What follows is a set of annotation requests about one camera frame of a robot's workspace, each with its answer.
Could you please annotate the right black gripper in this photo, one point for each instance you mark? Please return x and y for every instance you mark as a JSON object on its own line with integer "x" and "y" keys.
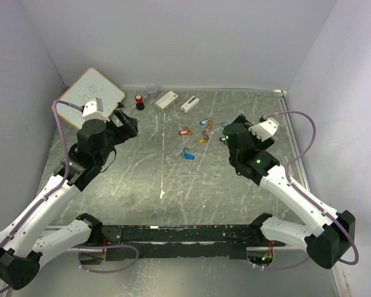
{"x": 258, "y": 144}

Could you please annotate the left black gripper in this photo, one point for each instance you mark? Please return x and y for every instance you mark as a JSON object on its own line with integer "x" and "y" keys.
{"x": 127, "y": 129}

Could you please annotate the black tag key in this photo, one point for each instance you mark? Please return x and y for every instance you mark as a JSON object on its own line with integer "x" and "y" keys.
{"x": 222, "y": 140}

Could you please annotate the red S-carabiner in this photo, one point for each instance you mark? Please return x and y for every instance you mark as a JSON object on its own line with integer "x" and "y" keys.
{"x": 205, "y": 135}

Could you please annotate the blue tag key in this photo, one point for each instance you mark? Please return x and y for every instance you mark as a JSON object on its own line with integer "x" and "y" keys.
{"x": 207, "y": 123}
{"x": 189, "y": 156}

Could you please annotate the orange S-carabiner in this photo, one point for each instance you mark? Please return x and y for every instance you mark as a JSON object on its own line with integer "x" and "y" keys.
{"x": 189, "y": 131}

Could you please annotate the blue S-carabiner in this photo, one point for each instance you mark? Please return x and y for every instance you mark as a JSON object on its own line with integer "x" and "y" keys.
{"x": 185, "y": 151}

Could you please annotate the red tag key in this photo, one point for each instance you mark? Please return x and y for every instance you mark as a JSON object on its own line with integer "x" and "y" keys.
{"x": 183, "y": 132}

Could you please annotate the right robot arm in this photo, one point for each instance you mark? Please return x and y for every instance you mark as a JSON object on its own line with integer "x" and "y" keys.
{"x": 325, "y": 234}

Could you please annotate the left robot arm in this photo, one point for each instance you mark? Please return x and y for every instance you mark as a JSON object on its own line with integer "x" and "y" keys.
{"x": 23, "y": 248}

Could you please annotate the red black stamp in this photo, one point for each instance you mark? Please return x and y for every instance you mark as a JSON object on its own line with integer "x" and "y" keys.
{"x": 139, "y": 102}

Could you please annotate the white plastic device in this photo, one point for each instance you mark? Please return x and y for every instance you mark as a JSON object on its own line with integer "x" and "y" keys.
{"x": 190, "y": 104}

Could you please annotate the wood-framed whiteboard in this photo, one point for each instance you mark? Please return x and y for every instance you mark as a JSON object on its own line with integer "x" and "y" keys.
{"x": 92, "y": 83}

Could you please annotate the clear plastic cup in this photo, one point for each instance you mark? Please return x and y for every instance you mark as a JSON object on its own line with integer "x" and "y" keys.
{"x": 152, "y": 91}

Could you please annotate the white green cardboard box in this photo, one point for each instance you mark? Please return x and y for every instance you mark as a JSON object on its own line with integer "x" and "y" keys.
{"x": 166, "y": 101}

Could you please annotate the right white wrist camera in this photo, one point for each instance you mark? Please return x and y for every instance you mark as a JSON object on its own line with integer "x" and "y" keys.
{"x": 265, "y": 129}

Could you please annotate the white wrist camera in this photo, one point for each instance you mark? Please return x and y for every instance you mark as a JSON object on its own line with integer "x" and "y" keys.
{"x": 265, "y": 129}
{"x": 93, "y": 109}

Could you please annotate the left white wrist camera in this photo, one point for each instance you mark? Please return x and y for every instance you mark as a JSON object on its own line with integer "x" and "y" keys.
{"x": 93, "y": 109}

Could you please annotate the aluminium rail frame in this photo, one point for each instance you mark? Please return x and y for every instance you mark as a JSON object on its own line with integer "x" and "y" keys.
{"x": 325, "y": 234}

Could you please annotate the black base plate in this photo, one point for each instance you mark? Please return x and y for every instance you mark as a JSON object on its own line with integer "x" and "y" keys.
{"x": 185, "y": 241}

